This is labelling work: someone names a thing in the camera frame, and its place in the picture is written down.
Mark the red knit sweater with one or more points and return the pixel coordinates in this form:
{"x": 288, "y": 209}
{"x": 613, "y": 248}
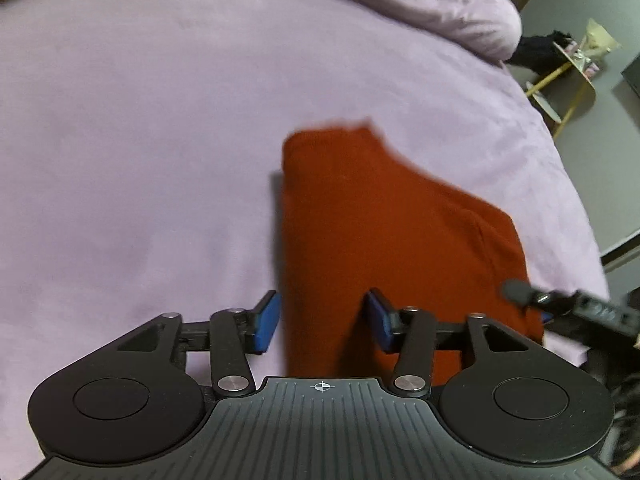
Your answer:
{"x": 355, "y": 217}

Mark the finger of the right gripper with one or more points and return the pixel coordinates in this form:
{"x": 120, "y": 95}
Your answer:
{"x": 546, "y": 317}
{"x": 620, "y": 319}

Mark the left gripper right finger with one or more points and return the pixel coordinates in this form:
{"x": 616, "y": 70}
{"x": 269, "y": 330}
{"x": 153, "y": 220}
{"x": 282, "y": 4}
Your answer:
{"x": 386, "y": 322}

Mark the black clothing pile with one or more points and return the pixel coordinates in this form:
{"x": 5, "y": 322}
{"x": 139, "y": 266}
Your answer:
{"x": 539, "y": 53}

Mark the yellow side table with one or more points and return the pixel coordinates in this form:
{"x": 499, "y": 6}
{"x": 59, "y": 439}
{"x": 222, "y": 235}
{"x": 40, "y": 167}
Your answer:
{"x": 561, "y": 94}

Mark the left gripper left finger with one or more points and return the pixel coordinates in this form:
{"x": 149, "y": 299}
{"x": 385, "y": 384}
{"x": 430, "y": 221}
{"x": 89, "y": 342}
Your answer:
{"x": 262, "y": 322}

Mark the wrapped flower bouquet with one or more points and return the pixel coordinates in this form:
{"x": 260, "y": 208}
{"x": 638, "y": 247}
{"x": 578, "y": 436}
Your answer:
{"x": 589, "y": 53}

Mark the dark flat panel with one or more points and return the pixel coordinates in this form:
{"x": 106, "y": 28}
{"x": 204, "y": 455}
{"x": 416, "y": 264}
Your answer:
{"x": 631, "y": 74}

